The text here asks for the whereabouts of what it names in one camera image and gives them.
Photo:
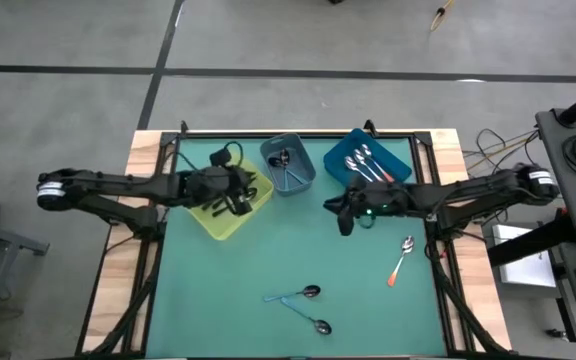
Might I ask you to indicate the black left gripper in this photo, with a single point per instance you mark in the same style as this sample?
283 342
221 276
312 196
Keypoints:
215 185

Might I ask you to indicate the white box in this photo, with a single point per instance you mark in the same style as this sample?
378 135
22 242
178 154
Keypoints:
523 272

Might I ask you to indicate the grey plastic bin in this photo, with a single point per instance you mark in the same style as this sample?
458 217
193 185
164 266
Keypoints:
300 160

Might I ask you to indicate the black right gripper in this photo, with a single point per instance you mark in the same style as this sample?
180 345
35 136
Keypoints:
378 200

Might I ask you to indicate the blue plastic bin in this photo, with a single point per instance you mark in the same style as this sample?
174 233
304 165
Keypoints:
338 160

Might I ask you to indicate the yellow translucent plastic bin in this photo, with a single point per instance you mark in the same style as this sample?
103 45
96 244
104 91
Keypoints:
218 227

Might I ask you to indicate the teal table mat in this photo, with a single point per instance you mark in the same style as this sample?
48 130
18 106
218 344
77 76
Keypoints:
248 325

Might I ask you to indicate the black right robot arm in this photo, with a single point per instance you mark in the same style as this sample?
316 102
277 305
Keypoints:
468 190

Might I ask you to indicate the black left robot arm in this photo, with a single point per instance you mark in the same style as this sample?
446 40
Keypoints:
118 182

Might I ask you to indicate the grey equipment cart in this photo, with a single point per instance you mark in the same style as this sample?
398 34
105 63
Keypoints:
550 150

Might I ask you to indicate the black aluminium table frame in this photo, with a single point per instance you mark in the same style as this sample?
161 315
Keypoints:
169 137

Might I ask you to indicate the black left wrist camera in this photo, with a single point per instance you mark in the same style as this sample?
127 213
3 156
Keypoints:
220 158

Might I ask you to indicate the black diagonal bar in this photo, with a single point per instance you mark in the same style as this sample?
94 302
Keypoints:
528 242

